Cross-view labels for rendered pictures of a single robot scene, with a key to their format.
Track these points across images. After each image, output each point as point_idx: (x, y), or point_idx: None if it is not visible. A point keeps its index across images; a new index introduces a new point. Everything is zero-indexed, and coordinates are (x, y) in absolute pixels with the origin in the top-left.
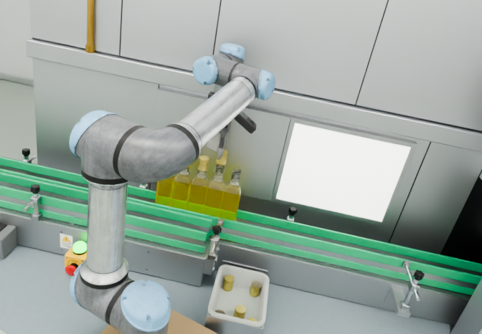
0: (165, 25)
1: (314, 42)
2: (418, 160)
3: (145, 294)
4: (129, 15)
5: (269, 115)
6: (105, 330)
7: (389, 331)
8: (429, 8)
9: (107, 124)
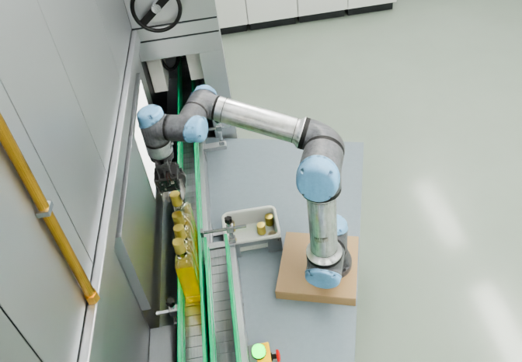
0: (83, 180)
1: (102, 67)
2: None
3: None
4: (74, 214)
5: (131, 149)
6: (321, 294)
7: (226, 162)
8: None
9: (329, 151)
